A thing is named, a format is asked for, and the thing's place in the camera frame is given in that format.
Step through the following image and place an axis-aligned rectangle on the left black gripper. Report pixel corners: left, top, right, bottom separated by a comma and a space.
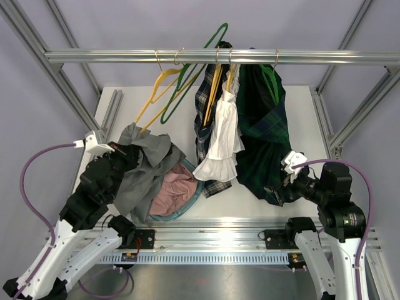
99, 141, 141, 201

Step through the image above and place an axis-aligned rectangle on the grey skirt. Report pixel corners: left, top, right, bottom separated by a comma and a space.
114, 123, 186, 224

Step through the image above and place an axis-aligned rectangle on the green hanger of pink skirt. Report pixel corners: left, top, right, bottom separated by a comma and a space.
160, 22, 229, 125

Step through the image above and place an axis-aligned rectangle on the pink pleated skirt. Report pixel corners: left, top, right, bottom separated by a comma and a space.
149, 163, 198, 217

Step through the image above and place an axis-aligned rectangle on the yellow hanger of grey skirt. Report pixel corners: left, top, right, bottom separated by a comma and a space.
135, 50, 202, 124

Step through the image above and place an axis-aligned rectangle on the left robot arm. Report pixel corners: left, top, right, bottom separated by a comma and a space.
3, 142, 139, 299

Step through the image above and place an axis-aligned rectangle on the dark green plaid skirt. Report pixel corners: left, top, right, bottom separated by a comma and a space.
236, 64, 292, 201

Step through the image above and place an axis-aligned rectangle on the white pleated skirt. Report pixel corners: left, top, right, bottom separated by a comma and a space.
193, 65, 244, 183

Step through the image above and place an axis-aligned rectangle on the navy plaid skirt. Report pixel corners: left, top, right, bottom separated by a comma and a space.
193, 41, 240, 199

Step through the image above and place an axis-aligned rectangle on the yellow hanger of plaid skirt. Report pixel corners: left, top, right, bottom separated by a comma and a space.
202, 47, 223, 126

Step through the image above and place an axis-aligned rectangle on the yellow hanger of white skirt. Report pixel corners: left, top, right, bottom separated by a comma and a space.
226, 48, 237, 93

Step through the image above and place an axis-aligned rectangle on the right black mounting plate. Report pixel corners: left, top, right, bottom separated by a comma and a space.
257, 229, 298, 250

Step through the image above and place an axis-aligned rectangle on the black mounting plate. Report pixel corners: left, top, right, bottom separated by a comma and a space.
257, 229, 298, 250
120, 229, 156, 250

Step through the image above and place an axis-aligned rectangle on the teal plastic bin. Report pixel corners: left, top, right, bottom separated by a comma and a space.
149, 159, 204, 221

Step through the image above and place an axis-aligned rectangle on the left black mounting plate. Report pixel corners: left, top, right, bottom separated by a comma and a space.
120, 229, 156, 250

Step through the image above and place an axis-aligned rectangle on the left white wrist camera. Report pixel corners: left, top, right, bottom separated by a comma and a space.
73, 131, 114, 156

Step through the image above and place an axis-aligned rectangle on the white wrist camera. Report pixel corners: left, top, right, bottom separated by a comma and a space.
281, 151, 308, 184
73, 131, 114, 156

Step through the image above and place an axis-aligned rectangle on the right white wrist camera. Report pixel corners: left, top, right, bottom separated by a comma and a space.
281, 151, 308, 184

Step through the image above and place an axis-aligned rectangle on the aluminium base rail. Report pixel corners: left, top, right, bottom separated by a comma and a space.
43, 215, 382, 253

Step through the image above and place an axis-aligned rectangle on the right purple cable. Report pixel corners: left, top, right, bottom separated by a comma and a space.
290, 158, 374, 300

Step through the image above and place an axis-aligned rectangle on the purple cable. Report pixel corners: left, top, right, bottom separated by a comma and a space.
12, 142, 76, 299
290, 158, 374, 300

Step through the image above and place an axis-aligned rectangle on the slotted cable duct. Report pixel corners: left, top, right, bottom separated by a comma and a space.
98, 252, 289, 265

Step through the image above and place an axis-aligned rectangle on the aluminium frame bracket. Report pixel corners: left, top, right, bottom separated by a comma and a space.
329, 143, 344, 159

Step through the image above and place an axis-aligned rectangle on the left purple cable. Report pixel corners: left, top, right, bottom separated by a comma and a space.
12, 142, 76, 299

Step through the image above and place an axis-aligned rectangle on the aluminium hanging rail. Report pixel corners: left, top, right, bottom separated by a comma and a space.
45, 48, 399, 66

